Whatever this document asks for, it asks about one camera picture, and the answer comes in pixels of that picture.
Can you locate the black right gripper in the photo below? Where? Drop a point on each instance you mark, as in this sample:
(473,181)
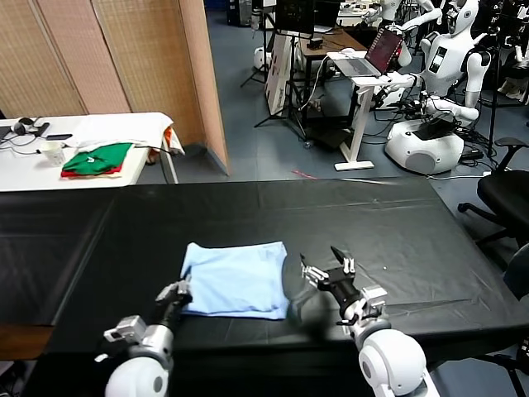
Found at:
(343,287)

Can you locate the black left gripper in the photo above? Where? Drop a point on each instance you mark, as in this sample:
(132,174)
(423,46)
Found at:
(175,306)

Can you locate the light blue t-shirt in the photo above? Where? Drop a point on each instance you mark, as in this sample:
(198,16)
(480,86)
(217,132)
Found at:
(235,281)

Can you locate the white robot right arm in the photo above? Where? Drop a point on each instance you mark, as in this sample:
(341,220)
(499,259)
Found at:
(392,360)

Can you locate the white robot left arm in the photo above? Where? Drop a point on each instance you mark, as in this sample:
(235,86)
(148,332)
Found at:
(140,368)

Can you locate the black table cover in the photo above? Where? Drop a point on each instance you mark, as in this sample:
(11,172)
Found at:
(124,231)

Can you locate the green folded shirt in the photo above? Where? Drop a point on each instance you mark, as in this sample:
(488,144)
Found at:
(103,157)

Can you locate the white standing desk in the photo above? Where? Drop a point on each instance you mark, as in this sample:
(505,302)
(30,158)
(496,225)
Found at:
(359,120)

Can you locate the orange cloth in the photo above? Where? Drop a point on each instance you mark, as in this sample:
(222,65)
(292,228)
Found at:
(168,134)

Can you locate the red folded shirt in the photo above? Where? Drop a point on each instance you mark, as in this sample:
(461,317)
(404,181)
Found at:
(70,175)

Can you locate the brown wooden table corner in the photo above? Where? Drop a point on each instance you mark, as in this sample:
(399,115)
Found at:
(20,341)

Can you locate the white table with cloth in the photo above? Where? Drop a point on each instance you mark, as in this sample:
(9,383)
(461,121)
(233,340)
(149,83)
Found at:
(124,128)

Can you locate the white paper cup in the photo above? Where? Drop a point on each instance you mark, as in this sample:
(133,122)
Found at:
(54,154)

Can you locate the black office chair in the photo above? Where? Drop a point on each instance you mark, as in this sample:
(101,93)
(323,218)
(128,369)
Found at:
(500,194)

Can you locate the dark grey chair back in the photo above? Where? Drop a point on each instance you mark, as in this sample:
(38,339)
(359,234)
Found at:
(518,273)

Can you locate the black tripod stand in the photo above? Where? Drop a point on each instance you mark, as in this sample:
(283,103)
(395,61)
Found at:
(294,82)

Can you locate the white side table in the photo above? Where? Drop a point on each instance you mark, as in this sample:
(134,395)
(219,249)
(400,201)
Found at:
(25,173)

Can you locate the black smartphone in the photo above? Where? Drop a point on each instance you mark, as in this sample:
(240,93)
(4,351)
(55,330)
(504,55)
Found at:
(58,136)

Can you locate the grey open laptop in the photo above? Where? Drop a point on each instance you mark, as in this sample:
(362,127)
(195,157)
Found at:
(363,66)

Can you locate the white leaning board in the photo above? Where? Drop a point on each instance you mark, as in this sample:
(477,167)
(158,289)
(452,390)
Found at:
(277,70)

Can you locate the black remote controller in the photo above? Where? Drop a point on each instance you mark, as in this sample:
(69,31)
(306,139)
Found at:
(42,129)

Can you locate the white computer mouse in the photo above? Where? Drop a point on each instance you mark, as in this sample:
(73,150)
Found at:
(348,52)

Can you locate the small black box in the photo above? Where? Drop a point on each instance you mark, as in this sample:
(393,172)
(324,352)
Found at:
(315,44)

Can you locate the black headphones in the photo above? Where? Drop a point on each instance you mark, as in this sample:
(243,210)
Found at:
(22,124)

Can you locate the brown wooden desk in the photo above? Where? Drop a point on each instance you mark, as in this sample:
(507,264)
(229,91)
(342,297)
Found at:
(343,39)

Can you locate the white humanoid robot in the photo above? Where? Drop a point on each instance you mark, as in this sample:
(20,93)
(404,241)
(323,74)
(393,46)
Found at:
(442,62)

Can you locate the black light stand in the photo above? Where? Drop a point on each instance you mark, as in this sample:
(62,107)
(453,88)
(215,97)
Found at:
(264,41)

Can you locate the wooden folding screen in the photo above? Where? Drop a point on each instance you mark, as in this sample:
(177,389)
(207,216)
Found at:
(124,54)

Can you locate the black monitor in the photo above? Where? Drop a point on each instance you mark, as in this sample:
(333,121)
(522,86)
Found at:
(295,16)

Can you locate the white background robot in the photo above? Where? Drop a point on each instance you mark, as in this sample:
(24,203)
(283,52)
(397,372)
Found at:
(390,8)

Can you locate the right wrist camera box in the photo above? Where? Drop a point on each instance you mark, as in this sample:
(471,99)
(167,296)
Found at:
(374,297)

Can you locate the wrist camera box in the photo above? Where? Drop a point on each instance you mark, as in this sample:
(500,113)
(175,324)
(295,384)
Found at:
(374,297)
(128,328)

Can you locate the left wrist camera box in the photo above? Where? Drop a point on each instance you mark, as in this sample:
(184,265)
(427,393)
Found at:
(128,328)

